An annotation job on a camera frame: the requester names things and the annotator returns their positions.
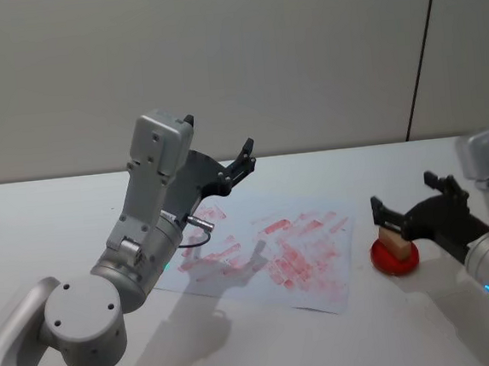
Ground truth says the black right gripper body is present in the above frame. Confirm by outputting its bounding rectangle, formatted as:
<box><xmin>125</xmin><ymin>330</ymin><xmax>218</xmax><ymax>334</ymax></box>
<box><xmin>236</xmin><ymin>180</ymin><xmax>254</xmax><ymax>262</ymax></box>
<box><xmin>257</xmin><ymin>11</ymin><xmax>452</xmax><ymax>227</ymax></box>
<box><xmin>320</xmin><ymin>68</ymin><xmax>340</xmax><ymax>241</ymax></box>
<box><xmin>399</xmin><ymin>189</ymin><xmax>489</xmax><ymax>269</ymax></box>

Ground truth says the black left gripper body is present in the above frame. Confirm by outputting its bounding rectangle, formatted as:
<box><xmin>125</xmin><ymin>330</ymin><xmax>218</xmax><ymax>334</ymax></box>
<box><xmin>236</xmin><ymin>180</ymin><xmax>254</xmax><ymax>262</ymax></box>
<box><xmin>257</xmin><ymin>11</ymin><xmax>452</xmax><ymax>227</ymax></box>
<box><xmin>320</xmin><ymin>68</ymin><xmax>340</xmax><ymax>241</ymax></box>
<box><xmin>154</xmin><ymin>145</ymin><xmax>236</xmax><ymax>230</ymax></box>

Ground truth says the small wooden stamp block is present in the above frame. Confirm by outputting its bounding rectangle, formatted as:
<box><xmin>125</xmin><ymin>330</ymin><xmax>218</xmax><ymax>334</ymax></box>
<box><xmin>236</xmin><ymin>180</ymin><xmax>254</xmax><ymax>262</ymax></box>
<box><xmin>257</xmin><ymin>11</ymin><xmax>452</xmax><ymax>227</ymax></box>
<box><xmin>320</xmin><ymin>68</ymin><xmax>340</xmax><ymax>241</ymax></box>
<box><xmin>376</xmin><ymin>221</ymin><xmax>413</xmax><ymax>264</ymax></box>

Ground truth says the round red ink pad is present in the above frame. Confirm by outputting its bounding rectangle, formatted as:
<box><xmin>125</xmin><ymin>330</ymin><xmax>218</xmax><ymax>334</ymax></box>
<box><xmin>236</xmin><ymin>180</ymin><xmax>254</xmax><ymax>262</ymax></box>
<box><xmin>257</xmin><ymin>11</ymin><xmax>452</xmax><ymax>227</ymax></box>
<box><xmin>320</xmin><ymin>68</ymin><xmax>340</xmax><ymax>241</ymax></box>
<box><xmin>368</xmin><ymin>235</ymin><xmax>423</xmax><ymax>280</ymax></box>

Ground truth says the white paper with red marks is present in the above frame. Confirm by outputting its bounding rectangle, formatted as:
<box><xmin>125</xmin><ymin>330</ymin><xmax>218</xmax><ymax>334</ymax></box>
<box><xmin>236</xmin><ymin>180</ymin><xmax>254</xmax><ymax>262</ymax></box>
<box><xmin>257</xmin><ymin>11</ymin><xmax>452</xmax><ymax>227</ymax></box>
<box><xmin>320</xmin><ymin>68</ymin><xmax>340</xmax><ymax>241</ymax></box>
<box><xmin>144</xmin><ymin>187</ymin><xmax>365</xmax><ymax>333</ymax></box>

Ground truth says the thin dark cable, silver plug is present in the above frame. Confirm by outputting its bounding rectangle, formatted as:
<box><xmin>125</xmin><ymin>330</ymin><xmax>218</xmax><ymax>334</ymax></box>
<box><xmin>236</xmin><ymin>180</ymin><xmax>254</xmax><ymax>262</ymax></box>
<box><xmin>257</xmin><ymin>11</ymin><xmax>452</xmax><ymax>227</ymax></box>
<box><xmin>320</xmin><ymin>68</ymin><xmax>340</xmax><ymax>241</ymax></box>
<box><xmin>174</xmin><ymin>212</ymin><xmax>220</xmax><ymax>261</ymax></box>

